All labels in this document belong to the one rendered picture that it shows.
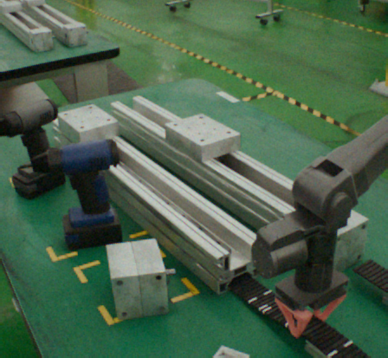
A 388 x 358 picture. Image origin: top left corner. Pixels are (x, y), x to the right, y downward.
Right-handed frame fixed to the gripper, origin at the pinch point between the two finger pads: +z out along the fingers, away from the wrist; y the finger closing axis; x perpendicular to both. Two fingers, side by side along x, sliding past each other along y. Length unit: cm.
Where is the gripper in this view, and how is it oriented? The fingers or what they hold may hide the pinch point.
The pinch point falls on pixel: (307, 324)
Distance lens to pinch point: 93.7
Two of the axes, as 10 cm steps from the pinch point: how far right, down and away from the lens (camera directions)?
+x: 5.5, 3.5, -7.6
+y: -8.4, 2.7, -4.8
